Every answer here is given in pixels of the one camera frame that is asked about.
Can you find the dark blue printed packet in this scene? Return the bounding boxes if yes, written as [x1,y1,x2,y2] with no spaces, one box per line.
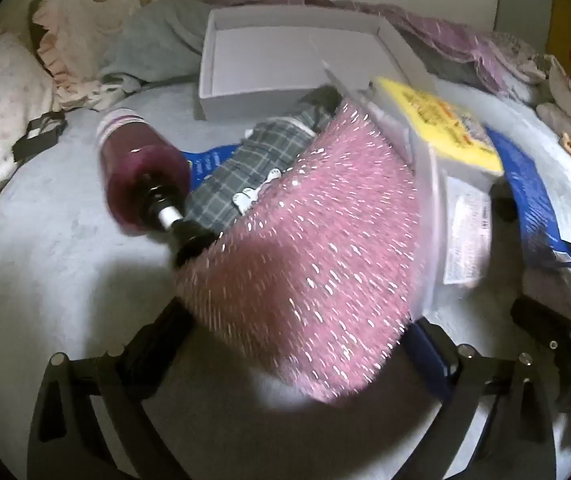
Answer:
[485,127,571,269]

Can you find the clear plastic label bag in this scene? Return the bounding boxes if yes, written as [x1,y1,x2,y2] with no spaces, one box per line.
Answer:
[323,65,502,318]

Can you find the pink sparkly scrub sponge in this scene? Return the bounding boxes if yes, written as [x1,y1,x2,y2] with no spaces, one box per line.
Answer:
[176,102,420,403]

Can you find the yellow sponge pack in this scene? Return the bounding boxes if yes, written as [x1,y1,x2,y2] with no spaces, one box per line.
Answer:
[371,77,503,177]

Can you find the grey plaid slipper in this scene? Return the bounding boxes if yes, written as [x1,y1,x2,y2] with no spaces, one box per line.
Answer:
[186,86,342,233]

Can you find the white cardboard box tray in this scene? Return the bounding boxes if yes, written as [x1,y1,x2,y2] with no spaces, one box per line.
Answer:
[198,6,434,122]

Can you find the maroon bottle with white cap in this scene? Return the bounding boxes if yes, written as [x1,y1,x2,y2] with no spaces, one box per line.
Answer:
[96,107,191,233]

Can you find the purple striped blanket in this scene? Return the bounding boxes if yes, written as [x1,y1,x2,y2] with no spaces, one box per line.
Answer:
[224,0,517,91]

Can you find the blue eye mask packet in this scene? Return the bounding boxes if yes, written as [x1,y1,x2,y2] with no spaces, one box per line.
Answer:
[183,144,238,191]

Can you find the grey fleece blanket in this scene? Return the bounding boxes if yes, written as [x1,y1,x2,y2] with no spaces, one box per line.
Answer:
[99,0,226,93]

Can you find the pink ruffled pillow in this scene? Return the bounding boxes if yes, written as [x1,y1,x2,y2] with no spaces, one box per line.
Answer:
[30,0,140,110]

